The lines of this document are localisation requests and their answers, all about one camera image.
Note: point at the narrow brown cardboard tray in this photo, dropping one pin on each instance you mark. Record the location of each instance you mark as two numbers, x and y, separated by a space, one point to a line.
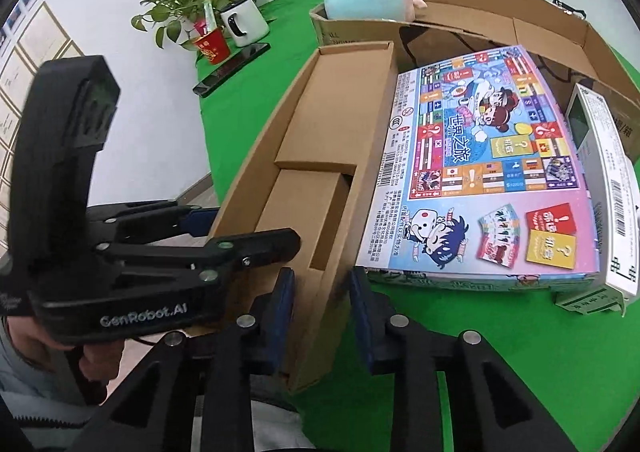
313 169

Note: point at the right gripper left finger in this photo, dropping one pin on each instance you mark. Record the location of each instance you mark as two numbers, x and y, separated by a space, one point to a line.
193 393

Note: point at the colourful board game box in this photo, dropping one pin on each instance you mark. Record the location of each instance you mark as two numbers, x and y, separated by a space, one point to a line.
479 186

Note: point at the black smartphone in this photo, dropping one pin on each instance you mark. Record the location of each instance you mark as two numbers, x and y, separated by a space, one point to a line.
223 73

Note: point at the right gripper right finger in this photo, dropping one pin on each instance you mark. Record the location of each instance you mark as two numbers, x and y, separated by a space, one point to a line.
450 392

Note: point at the large open cardboard box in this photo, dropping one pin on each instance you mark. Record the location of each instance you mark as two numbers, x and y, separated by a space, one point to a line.
567 49

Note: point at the person's left hand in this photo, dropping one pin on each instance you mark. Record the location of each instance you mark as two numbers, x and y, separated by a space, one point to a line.
98 363

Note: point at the grey sleeve forearm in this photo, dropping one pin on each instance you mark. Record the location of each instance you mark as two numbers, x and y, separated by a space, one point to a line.
49 421

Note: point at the white long product box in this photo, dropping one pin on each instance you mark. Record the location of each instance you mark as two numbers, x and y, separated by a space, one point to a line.
614 194

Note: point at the framed pictures on wall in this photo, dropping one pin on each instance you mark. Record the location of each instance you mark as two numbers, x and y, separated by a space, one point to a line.
30 39

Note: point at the red paper cup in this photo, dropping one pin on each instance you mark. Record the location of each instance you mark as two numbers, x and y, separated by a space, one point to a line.
210 41

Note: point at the black wire bottle cage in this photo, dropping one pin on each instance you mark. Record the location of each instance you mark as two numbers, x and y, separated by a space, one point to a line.
581 14

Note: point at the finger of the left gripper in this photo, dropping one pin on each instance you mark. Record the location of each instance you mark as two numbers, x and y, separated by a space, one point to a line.
147 221
148 273

